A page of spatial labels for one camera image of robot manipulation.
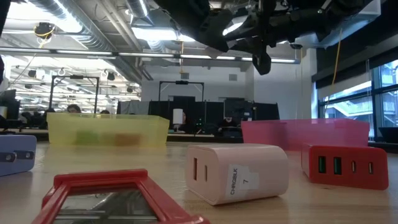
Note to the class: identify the linear ceiling light fixture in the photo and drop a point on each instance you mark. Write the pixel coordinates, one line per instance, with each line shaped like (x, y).
(146, 55)

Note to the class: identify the dark window frame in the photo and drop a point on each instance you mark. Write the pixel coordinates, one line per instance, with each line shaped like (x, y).
(376, 109)

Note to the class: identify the red charger block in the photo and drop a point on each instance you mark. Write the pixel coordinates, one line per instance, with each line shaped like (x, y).
(127, 140)

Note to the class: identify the red digital clock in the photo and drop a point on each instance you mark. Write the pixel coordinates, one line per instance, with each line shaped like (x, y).
(93, 180)

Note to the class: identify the black partition screens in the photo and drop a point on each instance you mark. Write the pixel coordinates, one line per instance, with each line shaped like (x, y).
(211, 112)

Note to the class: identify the black rig frame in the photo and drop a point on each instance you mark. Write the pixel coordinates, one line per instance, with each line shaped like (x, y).
(97, 93)
(182, 82)

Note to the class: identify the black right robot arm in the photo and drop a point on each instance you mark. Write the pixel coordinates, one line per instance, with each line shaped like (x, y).
(326, 12)

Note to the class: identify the grey wall vent grille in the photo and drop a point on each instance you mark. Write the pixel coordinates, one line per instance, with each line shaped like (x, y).
(185, 75)
(232, 77)

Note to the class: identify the lavender charger block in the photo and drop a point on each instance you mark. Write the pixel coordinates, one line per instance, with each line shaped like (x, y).
(18, 143)

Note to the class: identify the white wall charger cube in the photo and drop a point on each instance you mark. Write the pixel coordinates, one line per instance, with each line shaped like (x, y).
(264, 168)

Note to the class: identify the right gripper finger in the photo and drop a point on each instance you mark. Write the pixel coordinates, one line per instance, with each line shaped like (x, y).
(220, 31)
(262, 62)

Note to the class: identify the pink translucent plastic bin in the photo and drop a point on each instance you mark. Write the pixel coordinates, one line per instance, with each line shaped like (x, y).
(311, 132)

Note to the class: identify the green small charger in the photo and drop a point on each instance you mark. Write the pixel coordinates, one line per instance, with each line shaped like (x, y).
(87, 137)

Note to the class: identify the black dome security camera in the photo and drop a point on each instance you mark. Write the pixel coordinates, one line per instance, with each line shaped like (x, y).
(295, 46)

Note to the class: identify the person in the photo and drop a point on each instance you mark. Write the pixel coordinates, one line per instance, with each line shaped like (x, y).
(228, 123)
(73, 108)
(187, 125)
(105, 111)

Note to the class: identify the silver round air duct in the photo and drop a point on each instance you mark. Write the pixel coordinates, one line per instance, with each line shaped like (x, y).
(93, 34)

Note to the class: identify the red multi-port charger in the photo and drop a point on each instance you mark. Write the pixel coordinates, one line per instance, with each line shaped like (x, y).
(342, 180)

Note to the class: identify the yellow translucent plastic bin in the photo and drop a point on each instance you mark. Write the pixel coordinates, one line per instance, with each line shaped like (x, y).
(62, 124)

